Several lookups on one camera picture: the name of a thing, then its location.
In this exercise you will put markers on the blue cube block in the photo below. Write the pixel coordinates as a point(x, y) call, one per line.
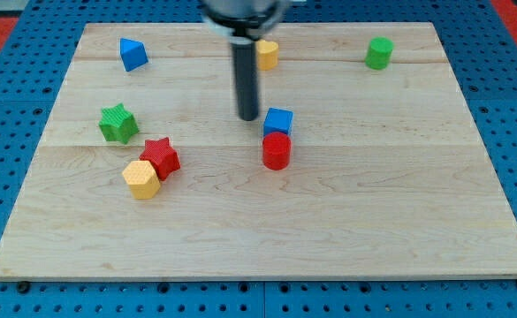
point(278, 120)

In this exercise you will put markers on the red cylinder block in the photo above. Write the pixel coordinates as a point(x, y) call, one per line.
point(276, 150)

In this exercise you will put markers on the red star block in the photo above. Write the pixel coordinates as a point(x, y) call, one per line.
point(162, 156)

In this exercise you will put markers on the wooden board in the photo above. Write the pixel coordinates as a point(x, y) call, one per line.
point(388, 178)

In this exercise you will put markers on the yellow heart block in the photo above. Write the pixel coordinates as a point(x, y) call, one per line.
point(267, 55)

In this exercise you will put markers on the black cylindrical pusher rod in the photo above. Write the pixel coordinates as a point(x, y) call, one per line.
point(245, 75)

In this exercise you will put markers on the yellow hexagon block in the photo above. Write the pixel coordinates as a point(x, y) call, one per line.
point(141, 178)

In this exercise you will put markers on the green star block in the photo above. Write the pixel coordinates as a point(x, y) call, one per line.
point(118, 124)

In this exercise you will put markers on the green cylinder block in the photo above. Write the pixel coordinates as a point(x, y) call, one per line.
point(379, 53)

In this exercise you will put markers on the blue triangular prism block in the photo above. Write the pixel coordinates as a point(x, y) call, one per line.
point(132, 53)

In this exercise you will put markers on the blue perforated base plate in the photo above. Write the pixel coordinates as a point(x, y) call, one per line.
point(33, 63)

